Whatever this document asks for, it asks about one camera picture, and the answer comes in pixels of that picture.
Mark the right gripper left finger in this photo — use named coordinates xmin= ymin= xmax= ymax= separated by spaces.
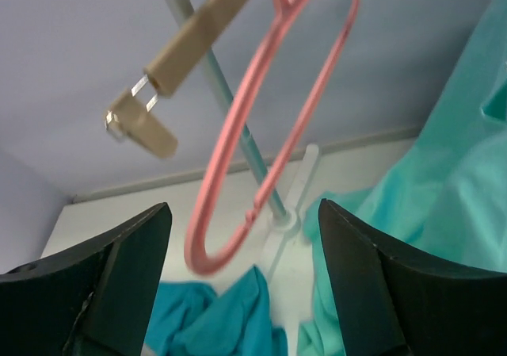
xmin=1 ymin=203 xmax=171 ymax=355

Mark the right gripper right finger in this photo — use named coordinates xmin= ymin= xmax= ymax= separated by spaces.
xmin=318 ymin=199 xmax=506 ymax=355

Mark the teal blue t-shirt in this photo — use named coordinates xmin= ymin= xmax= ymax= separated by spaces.
xmin=144 ymin=266 xmax=288 ymax=355

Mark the pink plastic hanger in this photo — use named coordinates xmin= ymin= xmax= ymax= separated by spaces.
xmin=184 ymin=0 xmax=360 ymax=276

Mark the mint green hanging shirt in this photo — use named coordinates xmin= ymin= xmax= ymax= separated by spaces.
xmin=297 ymin=0 xmax=506 ymax=355

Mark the beige wooden clip hanger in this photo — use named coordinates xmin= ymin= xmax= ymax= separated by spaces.
xmin=104 ymin=0 xmax=249 ymax=159

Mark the white metal clothes rack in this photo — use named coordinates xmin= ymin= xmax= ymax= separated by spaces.
xmin=145 ymin=0 xmax=320 ymax=281

